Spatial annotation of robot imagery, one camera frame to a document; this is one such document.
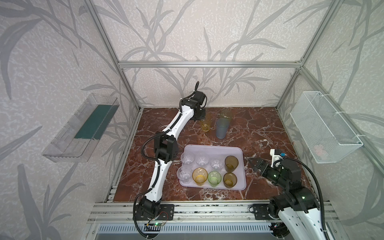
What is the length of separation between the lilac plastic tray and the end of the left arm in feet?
0.77

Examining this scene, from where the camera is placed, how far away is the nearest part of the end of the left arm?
72cm

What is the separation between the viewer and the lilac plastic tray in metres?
0.81
